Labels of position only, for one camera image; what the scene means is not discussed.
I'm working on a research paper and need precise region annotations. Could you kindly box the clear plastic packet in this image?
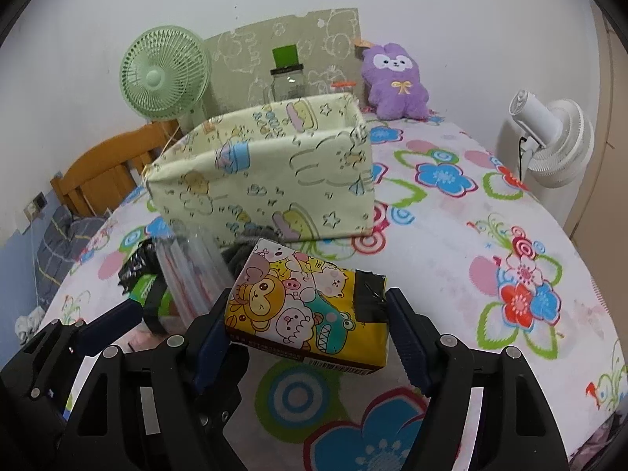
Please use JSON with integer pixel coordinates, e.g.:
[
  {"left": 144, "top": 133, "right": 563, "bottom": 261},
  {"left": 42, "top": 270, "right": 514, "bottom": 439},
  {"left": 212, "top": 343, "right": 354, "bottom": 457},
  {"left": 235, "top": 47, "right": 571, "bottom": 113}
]
[{"left": 155, "top": 220, "right": 234, "bottom": 327}]

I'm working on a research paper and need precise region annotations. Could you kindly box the yellow cartoon tissue pack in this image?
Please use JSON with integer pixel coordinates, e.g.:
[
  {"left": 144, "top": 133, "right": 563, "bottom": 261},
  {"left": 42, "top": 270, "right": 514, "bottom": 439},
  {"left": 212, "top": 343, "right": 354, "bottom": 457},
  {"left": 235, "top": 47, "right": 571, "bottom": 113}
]
[{"left": 225, "top": 239, "right": 389, "bottom": 375}]

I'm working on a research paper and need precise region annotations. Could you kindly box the black plastic bag bundle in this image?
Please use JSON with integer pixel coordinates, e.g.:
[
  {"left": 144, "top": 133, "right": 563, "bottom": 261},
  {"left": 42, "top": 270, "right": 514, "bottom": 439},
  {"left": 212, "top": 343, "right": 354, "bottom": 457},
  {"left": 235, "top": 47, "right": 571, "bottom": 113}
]
[{"left": 118, "top": 238, "right": 163, "bottom": 294}]

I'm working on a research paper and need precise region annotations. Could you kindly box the white crumpled cloth on bed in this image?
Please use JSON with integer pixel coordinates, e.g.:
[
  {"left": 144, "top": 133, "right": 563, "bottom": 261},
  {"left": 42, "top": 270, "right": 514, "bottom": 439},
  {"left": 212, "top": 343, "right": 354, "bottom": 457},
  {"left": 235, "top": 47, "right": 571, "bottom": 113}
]
[{"left": 14, "top": 306, "right": 46, "bottom": 345}]

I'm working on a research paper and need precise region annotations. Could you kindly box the green orange small toy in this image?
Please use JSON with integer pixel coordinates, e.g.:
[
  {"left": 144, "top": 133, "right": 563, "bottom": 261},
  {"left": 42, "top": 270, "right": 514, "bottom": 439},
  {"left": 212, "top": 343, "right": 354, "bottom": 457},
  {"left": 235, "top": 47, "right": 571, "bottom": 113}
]
[{"left": 129, "top": 274, "right": 177, "bottom": 335}]

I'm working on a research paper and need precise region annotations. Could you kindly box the grey plaid bedding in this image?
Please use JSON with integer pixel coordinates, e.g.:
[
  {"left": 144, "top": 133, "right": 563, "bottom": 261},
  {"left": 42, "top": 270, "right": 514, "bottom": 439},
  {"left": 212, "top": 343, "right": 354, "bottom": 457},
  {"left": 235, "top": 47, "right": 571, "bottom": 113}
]
[{"left": 34, "top": 205, "right": 105, "bottom": 309}]

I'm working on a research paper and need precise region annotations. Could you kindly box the floral tablecloth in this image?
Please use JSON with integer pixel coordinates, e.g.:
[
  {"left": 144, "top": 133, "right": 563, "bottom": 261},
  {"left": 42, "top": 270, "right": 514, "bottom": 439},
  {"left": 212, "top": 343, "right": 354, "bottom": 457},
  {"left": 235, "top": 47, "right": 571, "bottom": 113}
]
[{"left": 48, "top": 107, "right": 620, "bottom": 471}]

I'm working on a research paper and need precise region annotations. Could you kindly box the yellow cartoon fabric storage box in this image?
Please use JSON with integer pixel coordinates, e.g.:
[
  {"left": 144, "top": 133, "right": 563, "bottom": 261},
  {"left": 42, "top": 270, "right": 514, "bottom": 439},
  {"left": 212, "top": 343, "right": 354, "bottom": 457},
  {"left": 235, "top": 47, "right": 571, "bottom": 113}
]
[{"left": 144, "top": 93, "right": 375, "bottom": 246}]

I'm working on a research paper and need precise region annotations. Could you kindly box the white standing fan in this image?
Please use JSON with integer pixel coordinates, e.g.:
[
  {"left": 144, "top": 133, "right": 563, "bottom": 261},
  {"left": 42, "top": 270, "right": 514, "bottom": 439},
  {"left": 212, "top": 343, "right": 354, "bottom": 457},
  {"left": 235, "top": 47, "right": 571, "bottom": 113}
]
[{"left": 495, "top": 89, "right": 601, "bottom": 235}]

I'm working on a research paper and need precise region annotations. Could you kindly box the green desk fan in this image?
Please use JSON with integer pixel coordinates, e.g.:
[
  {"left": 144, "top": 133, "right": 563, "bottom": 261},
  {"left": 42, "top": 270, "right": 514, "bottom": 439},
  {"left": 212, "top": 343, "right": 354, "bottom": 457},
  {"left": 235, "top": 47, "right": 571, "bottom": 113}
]
[{"left": 119, "top": 26, "right": 211, "bottom": 133}]

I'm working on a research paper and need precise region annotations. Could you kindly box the glass mason jar mug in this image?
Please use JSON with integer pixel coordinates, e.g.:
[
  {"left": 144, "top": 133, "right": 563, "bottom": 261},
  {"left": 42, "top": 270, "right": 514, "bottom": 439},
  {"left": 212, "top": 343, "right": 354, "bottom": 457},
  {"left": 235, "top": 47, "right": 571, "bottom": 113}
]
[{"left": 270, "top": 64, "right": 307, "bottom": 101}]

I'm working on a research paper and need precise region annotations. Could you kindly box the cotton swab jar orange lid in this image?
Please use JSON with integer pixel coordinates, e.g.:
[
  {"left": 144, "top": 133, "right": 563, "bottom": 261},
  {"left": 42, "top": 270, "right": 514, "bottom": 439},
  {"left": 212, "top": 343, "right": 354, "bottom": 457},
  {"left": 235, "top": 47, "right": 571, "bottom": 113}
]
[{"left": 330, "top": 81, "right": 356, "bottom": 95}]

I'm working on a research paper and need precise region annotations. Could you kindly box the green cup on jar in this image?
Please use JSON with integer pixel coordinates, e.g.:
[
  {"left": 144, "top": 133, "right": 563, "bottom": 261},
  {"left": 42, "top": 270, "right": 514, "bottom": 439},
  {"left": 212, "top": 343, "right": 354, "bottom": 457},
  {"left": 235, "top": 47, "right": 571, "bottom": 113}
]
[{"left": 272, "top": 45, "right": 300, "bottom": 69}]

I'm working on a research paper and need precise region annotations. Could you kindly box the purple bunny plush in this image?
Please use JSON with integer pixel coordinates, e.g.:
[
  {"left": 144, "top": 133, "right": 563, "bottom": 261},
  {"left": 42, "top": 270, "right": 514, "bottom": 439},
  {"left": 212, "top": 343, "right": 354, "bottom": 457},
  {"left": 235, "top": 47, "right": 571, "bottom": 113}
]
[{"left": 361, "top": 43, "right": 430, "bottom": 120}]

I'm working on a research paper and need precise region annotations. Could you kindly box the green patterned cardboard panel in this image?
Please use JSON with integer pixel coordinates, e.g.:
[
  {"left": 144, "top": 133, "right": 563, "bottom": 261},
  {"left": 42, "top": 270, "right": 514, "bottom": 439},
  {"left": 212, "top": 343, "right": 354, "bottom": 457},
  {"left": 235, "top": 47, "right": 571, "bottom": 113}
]
[{"left": 203, "top": 7, "right": 364, "bottom": 116}]

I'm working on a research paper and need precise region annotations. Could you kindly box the wall power socket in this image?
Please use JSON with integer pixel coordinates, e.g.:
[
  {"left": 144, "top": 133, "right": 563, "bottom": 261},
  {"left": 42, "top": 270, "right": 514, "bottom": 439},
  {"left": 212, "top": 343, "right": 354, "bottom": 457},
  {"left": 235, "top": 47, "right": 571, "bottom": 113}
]
[{"left": 24, "top": 192, "right": 48, "bottom": 220}]

